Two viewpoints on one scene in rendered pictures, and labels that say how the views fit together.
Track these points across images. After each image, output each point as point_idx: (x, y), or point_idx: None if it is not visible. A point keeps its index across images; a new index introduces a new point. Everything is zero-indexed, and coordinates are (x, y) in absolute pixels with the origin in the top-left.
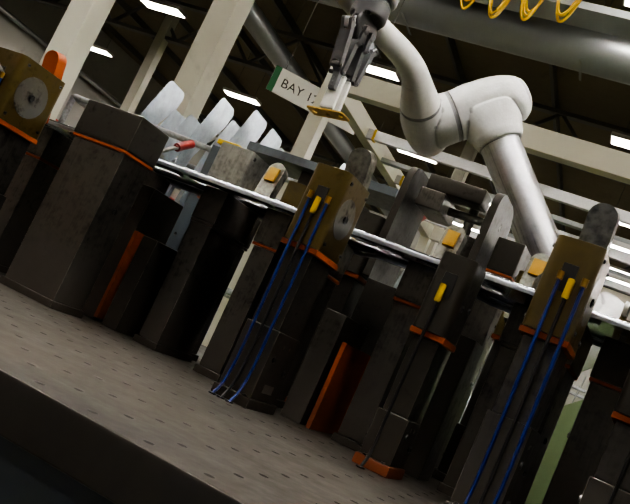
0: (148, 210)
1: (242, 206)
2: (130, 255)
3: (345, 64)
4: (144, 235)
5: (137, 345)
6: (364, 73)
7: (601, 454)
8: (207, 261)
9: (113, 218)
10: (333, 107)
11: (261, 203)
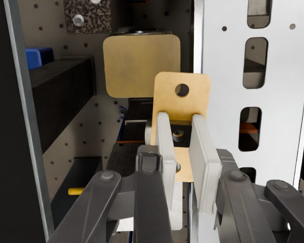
0: (254, 144)
1: (253, 71)
2: (245, 123)
3: (256, 196)
4: (257, 121)
5: (258, 53)
6: (67, 220)
7: None
8: (244, 64)
9: None
10: (199, 115)
11: (267, 45)
